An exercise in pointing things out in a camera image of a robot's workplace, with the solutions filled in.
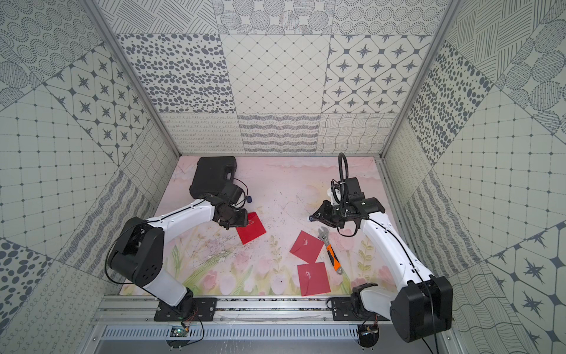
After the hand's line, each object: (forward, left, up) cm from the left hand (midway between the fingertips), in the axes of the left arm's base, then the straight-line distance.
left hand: (249, 223), depth 89 cm
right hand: (-4, -27, +10) cm, 29 cm away
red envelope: (-7, -24, -6) cm, 26 cm away
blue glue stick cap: (+14, +3, -3) cm, 15 cm away
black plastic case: (+26, +23, 0) cm, 35 cm away
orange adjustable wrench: (-12, -34, -6) cm, 37 cm away
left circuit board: (-36, +19, -7) cm, 42 cm away
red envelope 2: (-19, -26, -7) cm, 33 cm away
